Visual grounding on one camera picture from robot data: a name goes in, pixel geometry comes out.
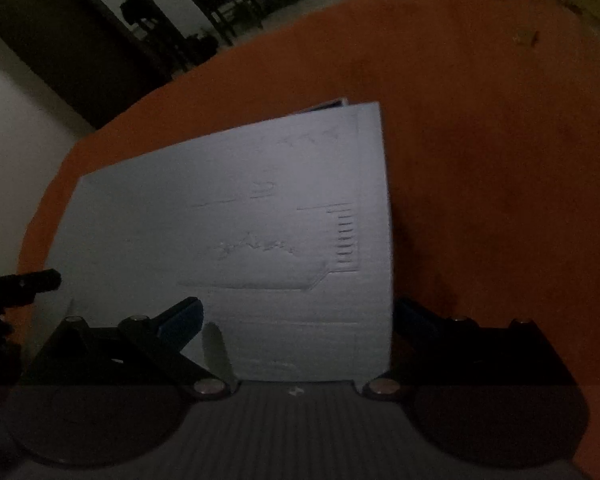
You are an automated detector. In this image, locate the orange cloth desktop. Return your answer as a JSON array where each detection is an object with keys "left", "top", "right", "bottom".
[{"left": 17, "top": 0, "right": 600, "bottom": 480}]

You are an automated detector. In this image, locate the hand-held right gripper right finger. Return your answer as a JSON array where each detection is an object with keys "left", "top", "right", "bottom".
[{"left": 361, "top": 297, "right": 577, "bottom": 402}]

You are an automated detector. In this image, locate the white embossed box lid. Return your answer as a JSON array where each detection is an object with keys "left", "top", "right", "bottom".
[{"left": 44, "top": 101, "right": 397, "bottom": 382}]

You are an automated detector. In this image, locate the dark wooden door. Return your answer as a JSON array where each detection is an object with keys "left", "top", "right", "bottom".
[{"left": 0, "top": 0, "right": 183, "bottom": 131}]

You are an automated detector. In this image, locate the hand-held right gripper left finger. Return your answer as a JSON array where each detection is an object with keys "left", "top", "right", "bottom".
[{"left": 27, "top": 296, "right": 232, "bottom": 402}]

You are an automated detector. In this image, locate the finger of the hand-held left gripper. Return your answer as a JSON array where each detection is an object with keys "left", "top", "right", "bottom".
[{"left": 0, "top": 268, "right": 63, "bottom": 307}]

